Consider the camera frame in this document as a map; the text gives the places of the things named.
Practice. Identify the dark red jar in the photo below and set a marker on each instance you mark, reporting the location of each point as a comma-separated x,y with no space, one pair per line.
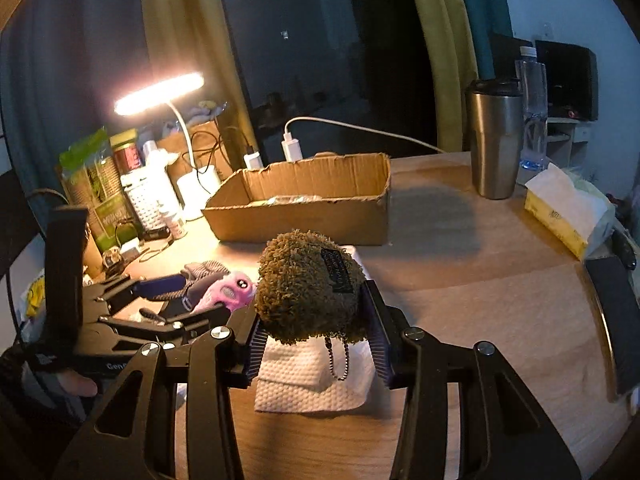
129,152

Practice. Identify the grey striped sock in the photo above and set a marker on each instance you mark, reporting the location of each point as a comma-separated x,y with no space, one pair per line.
200,271

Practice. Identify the white towel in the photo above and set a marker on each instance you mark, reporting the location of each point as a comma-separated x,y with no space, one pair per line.
300,380

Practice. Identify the person's left hand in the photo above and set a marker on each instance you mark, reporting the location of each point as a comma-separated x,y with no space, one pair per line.
77,384

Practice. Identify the silver foil packet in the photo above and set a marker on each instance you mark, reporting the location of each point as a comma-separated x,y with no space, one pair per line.
290,200

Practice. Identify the steel tumbler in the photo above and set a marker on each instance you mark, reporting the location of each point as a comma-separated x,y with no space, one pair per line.
495,145

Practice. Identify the large white charger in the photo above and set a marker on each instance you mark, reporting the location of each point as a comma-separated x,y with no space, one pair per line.
292,147

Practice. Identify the yellow curtain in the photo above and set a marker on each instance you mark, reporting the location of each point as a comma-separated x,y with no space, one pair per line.
185,20
445,35

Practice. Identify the brown fuzzy pouch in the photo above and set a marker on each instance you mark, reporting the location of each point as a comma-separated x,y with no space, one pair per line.
305,290

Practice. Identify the pink plush toy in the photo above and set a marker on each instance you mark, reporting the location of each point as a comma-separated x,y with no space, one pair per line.
227,290

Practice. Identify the teal curtain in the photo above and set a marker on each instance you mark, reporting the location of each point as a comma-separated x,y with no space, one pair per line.
60,85
482,10

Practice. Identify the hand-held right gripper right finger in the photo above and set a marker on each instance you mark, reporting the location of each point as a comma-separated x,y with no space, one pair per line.
377,340

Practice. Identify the white desk lamp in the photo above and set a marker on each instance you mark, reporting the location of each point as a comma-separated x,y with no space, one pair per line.
160,92

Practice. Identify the cardboard box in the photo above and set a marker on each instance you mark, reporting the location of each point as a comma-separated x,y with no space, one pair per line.
300,220

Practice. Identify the small white charger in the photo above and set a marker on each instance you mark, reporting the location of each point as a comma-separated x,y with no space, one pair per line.
253,160

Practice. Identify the brown paper bag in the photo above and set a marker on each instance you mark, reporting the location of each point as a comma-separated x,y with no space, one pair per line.
210,142

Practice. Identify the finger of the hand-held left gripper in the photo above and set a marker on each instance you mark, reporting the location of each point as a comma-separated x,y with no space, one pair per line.
150,332
155,287

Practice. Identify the white woven basket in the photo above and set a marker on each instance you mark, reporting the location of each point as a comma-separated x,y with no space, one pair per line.
150,195

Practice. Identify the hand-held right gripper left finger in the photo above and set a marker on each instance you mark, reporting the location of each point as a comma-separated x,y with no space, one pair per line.
255,347

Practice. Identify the black computer monitor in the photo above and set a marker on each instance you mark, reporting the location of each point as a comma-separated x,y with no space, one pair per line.
567,80
505,57

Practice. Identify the clear water bottle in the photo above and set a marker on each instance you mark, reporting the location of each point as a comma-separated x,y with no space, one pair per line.
534,90

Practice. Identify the dark glass window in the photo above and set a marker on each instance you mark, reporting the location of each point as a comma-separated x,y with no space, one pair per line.
325,50

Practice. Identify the yellow tissue pack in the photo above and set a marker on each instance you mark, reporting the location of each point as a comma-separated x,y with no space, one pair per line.
555,215

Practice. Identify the white computer desk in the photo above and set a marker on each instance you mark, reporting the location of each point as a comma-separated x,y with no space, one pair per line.
570,135

